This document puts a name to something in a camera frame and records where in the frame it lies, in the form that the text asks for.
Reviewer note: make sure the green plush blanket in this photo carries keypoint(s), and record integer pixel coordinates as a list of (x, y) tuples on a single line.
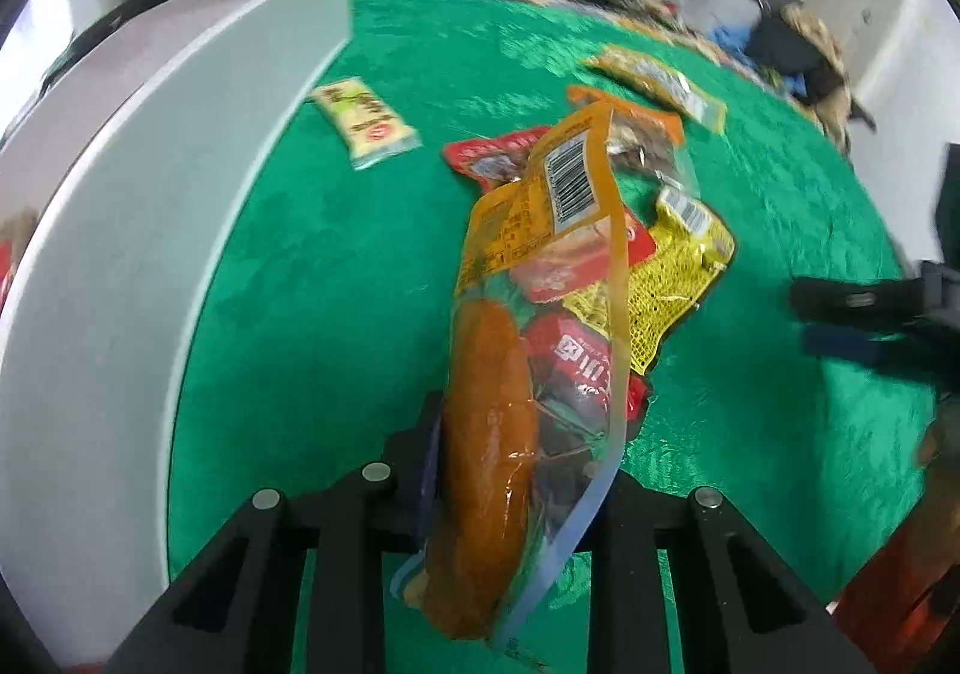
[(337, 314)]

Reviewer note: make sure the white storage box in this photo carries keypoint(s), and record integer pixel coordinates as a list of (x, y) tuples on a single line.
[(150, 194)]

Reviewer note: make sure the black bag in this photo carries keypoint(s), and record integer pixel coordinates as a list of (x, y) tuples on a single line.
[(787, 47)]

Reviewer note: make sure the blue cloth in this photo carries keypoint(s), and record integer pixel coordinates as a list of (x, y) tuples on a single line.
[(729, 40)]

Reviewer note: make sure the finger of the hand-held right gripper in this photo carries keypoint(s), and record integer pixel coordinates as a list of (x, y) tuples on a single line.
[(862, 350), (855, 301)]

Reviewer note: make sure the orange clear-window snack packet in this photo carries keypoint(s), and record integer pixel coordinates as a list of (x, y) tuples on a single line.
[(649, 119)]

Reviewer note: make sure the brown yellow-edged snack packet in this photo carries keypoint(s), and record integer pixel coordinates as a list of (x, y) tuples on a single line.
[(660, 81)]

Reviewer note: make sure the dark red snack packet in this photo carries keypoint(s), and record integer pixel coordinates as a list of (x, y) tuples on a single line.
[(574, 351)]

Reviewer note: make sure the person's right hand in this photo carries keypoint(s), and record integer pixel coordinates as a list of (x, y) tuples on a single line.
[(939, 441)]

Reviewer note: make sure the yellow printed snack packet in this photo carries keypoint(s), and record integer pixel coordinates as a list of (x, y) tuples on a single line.
[(675, 276)]

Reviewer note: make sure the pale yellow snack packet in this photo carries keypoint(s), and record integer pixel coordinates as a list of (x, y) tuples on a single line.
[(364, 122)]

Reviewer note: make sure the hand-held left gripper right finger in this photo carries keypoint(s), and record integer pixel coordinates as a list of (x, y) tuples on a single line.
[(630, 520)]

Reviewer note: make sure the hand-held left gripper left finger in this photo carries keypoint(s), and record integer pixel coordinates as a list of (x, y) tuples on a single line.
[(431, 453)]

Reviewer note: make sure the brown patterned blanket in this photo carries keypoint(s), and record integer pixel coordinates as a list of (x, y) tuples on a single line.
[(825, 55)]

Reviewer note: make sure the clear yellow sausage packet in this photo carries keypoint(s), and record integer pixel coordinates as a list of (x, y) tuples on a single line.
[(487, 419)]

